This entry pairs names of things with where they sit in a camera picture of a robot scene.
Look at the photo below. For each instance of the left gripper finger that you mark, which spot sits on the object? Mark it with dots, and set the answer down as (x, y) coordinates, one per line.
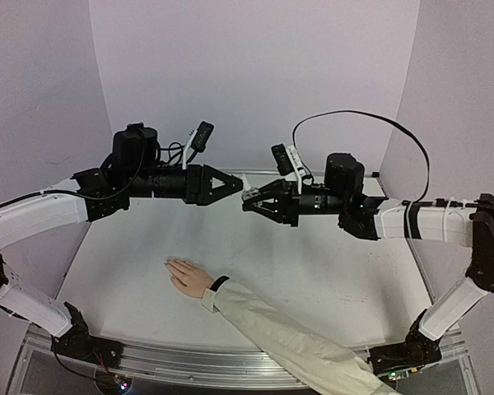
(224, 177)
(226, 189)

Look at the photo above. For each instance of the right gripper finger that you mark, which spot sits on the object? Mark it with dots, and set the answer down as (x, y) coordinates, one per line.
(270, 189)
(270, 209)

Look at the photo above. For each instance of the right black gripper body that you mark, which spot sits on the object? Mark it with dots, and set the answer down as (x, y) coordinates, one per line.
(292, 202)

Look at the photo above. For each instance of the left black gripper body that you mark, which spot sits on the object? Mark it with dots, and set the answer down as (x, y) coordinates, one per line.
(193, 196)

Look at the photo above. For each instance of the white nail polish cap brush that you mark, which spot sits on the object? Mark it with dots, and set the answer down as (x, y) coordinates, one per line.
(245, 182)

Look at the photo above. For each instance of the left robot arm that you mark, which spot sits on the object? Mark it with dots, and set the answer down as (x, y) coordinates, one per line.
(133, 169)

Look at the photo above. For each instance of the forearm in beige sleeve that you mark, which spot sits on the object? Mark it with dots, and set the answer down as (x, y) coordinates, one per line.
(322, 364)

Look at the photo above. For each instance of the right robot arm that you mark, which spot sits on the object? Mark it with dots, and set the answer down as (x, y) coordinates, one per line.
(469, 224)

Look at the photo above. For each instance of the person's bare hand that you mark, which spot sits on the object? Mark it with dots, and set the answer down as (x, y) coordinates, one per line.
(189, 279)

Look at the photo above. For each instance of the black wrist band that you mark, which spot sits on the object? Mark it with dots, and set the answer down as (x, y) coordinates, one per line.
(218, 283)

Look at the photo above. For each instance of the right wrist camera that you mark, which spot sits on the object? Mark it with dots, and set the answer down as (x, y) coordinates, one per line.
(290, 166)

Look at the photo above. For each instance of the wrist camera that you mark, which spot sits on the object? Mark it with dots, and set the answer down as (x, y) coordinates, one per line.
(290, 166)
(197, 143)

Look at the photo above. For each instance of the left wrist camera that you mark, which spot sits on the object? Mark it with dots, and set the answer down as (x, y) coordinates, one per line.
(197, 143)

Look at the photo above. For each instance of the aluminium front rail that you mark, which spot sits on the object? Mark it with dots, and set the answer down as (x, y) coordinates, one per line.
(219, 367)

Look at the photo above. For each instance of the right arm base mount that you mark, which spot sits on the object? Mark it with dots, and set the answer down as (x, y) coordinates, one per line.
(415, 351)

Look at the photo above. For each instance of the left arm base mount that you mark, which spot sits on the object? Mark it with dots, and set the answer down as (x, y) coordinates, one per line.
(77, 343)

